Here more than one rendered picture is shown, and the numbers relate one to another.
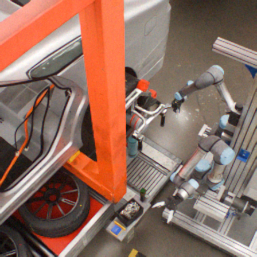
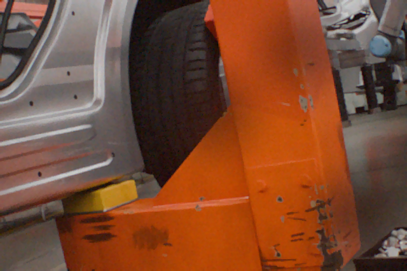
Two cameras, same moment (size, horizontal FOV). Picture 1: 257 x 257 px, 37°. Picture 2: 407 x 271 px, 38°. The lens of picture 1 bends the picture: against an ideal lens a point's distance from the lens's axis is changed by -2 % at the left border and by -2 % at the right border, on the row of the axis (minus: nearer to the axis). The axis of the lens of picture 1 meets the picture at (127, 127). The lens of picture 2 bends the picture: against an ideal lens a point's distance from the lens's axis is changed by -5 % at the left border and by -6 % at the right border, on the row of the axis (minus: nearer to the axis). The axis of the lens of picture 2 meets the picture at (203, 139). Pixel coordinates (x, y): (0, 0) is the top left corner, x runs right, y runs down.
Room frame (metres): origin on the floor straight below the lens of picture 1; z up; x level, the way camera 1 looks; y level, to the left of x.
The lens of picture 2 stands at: (0.37, 0.46, 0.87)
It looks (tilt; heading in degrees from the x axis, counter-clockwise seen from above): 3 degrees down; 352
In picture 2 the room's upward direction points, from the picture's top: 11 degrees counter-clockwise
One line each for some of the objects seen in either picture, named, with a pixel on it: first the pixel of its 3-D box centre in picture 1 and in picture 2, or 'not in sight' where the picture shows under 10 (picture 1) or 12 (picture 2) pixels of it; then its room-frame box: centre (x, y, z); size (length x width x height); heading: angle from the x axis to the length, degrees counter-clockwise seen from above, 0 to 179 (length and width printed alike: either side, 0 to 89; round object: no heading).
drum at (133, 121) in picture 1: (137, 120); not in sight; (2.09, -0.09, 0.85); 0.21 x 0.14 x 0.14; 51
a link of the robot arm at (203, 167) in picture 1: (202, 168); not in sight; (1.51, -0.59, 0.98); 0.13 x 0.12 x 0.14; 38
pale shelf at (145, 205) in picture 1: (128, 217); not in sight; (1.34, 0.00, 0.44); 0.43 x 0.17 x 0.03; 141
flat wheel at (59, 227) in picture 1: (54, 199); not in sight; (1.53, 0.68, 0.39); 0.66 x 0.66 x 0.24
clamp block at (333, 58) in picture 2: (137, 136); (318, 60); (1.87, -0.08, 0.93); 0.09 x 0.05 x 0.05; 51
